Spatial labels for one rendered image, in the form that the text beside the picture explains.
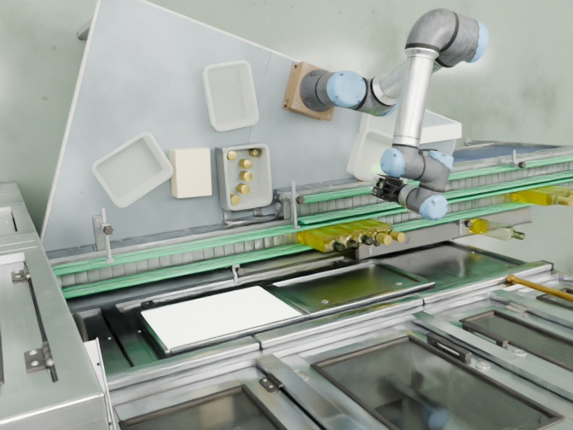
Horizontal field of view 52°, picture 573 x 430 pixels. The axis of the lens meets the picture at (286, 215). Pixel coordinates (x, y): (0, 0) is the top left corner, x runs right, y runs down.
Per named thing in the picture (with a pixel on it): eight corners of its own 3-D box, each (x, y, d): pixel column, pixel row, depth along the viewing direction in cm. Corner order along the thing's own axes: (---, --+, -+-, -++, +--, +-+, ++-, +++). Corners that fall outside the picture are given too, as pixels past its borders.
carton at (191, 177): (171, 194, 203) (177, 198, 196) (169, 148, 200) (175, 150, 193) (204, 192, 208) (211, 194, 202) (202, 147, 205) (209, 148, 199)
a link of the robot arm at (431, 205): (454, 195, 168) (445, 223, 169) (430, 187, 177) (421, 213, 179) (433, 192, 164) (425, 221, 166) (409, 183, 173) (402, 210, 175)
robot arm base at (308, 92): (301, 66, 208) (315, 64, 199) (338, 72, 215) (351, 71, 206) (297, 108, 210) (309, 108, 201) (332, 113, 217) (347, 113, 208)
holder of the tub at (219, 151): (221, 222, 213) (228, 225, 206) (214, 147, 207) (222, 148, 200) (263, 215, 220) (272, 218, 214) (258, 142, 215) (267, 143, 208)
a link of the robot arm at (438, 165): (431, 151, 162) (419, 188, 164) (460, 158, 167) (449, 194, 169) (413, 146, 169) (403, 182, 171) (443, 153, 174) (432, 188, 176)
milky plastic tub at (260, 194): (219, 208, 211) (228, 212, 204) (214, 146, 207) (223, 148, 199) (263, 201, 219) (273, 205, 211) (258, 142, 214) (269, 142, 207)
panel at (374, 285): (136, 320, 180) (165, 362, 151) (134, 310, 180) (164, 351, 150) (374, 265, 219) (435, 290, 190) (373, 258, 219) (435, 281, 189)
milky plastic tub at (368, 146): (351, 125, 198) (366, 125, 191) (401, 142, 209) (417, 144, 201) (338, 175, 199) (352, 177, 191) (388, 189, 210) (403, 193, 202)
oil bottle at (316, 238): (297, 241, 214) (327, 254, 195) (296, 226, 213) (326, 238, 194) (309, 239, 216) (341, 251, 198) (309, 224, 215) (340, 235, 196)
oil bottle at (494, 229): (468, 232, 253) (517, 244, 230) (468, 219, 251) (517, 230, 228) (478, 229, 255) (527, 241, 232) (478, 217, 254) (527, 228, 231)
